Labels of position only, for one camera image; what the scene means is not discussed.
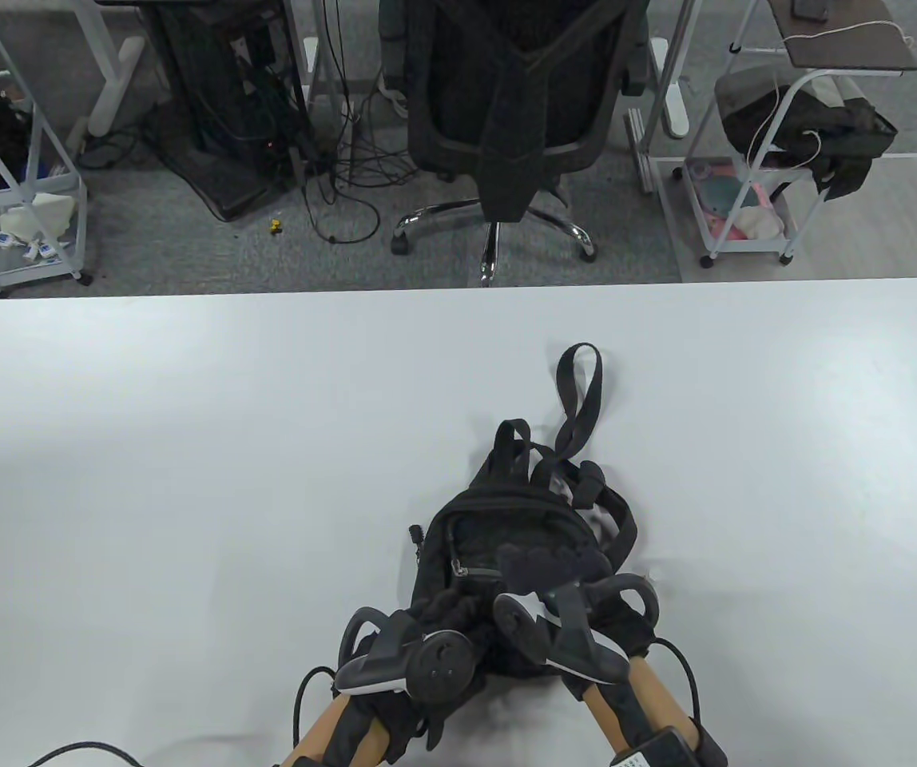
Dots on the person's left hand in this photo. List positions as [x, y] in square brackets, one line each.
[450, 613]

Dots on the person's right hand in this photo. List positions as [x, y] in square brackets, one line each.
[554, 563]

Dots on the person's left fingers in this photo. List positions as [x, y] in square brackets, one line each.
[452, 611]

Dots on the person's right fingers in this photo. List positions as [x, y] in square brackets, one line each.
[553, 562]

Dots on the black backpack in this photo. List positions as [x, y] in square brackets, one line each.
[498, 531]

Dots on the person's right forearm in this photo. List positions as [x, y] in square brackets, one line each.
[642, 703]

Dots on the person's left forearm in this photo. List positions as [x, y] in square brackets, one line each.
[331, 735]

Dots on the black controller on left wrist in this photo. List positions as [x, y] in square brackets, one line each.
[426, 663]

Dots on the black controller on wrist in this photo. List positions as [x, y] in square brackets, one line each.
[562, 631]
[426, 663]

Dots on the black controller on right wrist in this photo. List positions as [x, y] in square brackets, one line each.
[562, 631]

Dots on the white rolling side table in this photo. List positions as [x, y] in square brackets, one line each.
[746, 224]

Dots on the pink and white soft items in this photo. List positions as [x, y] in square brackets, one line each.
[738, 212]

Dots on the silver metal rails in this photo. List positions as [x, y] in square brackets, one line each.
[641, 152]

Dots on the black mesh office chair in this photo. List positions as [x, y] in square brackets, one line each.
[510, 96]

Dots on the white desk leg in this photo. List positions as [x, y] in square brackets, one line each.
[672, 88]
[111, 88]

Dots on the black bag on side table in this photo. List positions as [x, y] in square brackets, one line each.
[810, 120]

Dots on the white and blue small packets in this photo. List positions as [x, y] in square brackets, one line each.
[31, 249]

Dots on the black computer tower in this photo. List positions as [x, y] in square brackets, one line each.
[223, 104]

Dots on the white plastic bag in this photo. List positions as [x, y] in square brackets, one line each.
[39, 212]

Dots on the brown side table top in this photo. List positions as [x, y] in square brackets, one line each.
[850, 36]

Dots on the black phone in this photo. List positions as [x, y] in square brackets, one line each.
[810, 8]

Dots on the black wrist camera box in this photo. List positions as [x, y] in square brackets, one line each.
[666, 749]

